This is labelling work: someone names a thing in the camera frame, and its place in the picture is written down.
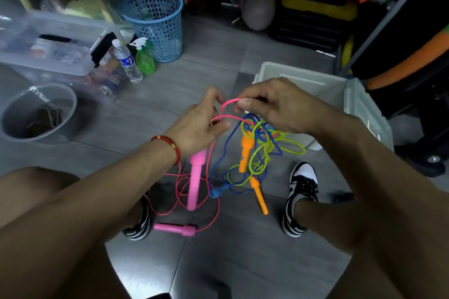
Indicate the person's left hand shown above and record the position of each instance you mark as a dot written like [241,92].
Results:
[191,130]

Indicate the person's right hand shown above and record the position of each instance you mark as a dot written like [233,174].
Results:
[287,106]

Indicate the person's left thumb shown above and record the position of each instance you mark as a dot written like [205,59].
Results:
[221,128]

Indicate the person's right thumb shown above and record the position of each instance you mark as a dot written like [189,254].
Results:
[249,104]

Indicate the person's left forearm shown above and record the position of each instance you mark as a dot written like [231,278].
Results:
[87,200]

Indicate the person's right forearm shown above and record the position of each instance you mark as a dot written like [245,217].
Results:
[379,183]

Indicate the black plastic crate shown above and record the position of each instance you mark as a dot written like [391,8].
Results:
[305,34]

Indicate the black white right sneaker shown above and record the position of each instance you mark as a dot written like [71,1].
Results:
[301,179]

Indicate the black white sneaker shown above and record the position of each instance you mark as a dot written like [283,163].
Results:
[301,179]
[142,227]

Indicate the grey ball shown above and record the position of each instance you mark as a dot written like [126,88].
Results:
[259,11]

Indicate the green spray bottle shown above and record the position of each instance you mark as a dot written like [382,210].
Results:
[144,60]

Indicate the clear plastic water bottle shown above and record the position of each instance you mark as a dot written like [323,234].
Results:
[128,62]

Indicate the white plastic storage bin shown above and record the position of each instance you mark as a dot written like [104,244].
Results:
[364,109]

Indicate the blue mesh waste basket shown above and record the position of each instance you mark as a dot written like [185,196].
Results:
[159,29]

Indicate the yellow foam pad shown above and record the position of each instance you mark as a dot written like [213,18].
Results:
[322,8]

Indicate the black white left sneaker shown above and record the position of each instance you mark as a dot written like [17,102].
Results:
[142,227]

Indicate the clear storage box with items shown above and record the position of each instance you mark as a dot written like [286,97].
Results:
[101,85]

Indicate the person's right leg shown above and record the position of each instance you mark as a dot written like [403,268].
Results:
[326,218]

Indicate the person's leg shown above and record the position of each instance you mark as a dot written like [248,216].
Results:
[326,218]
[31,183]

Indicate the grey metal pole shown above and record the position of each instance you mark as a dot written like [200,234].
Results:
[382,18]

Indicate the yellow framed shelf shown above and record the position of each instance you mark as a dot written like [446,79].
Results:
[100,4]

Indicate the brown item in tub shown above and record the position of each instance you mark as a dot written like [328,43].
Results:
[44,120]

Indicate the black wheeled base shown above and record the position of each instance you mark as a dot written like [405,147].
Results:
[426,158]

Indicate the clear lidded storage box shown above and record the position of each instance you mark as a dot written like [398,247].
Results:
[52,43]

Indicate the person's left leg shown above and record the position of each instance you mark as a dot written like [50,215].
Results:
[31,183]

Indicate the clear round plastic tub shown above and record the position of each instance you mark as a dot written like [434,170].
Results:
[21,123]

